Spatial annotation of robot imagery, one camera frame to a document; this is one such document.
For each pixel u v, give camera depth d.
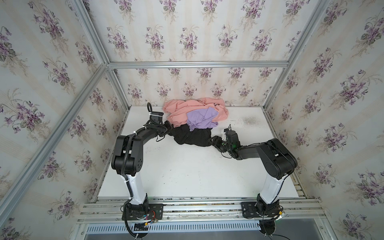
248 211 0.73
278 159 0.51
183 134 1.00
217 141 0.88
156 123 0.78
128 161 0.45
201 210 0.75
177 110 1.11
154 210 0.73
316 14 0.74
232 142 0.78
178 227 0.76
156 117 0.78
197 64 1.02
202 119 1.04
